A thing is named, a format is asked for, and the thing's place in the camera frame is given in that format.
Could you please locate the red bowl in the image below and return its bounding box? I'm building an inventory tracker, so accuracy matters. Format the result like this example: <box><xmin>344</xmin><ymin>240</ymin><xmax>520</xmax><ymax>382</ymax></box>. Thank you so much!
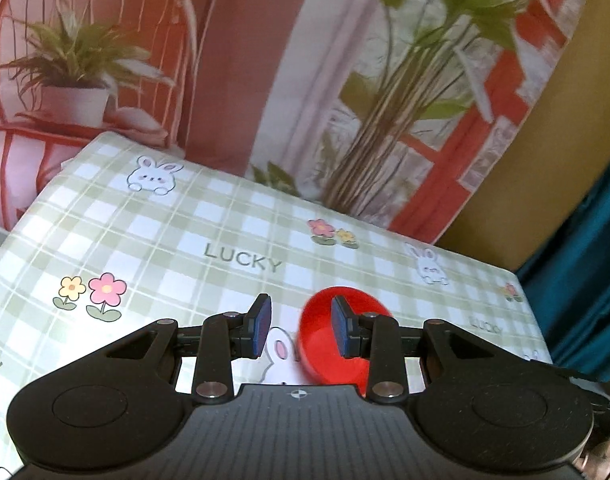
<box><xmin>296</xmin><ymin>286</ymin><xmax>391</xmax><ymax>394</ymax></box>

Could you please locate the operator hand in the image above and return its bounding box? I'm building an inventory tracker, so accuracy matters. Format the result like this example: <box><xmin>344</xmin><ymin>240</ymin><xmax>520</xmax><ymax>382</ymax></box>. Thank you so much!
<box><xmin>575</xmin><ymin>438</ymin><xmax>610</xmax><ymax>480</ymax></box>

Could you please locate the teal curtain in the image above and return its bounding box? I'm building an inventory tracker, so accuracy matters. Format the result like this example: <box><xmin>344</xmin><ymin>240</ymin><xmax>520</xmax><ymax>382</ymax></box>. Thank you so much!
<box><xmin>517</xmin><ymin>164</ymin><xmax>610</xmax><ymax>382</ymax></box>

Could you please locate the green plaid tablecloth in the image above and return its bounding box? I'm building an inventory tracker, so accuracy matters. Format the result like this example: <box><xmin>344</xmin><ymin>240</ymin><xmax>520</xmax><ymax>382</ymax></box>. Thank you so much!
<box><xmin>0</xmin><ymin>132</ymin><xmax>549</xmax><ymax>479</ymax></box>

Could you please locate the printed room backdrop cloth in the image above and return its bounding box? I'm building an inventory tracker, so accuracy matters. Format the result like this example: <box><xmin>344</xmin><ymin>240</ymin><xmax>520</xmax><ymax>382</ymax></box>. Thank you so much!
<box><xmin>0</xmin><ymin>0</ymin><xmax>585</xmax><ymax>243</ymax></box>

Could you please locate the wooden headboard panel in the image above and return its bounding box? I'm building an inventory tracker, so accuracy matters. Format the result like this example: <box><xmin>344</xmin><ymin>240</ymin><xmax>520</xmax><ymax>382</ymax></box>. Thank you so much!
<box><xmin>437</xmin><ymin>0</ymin><xmax>610</xmax><ymax>269</ymax></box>

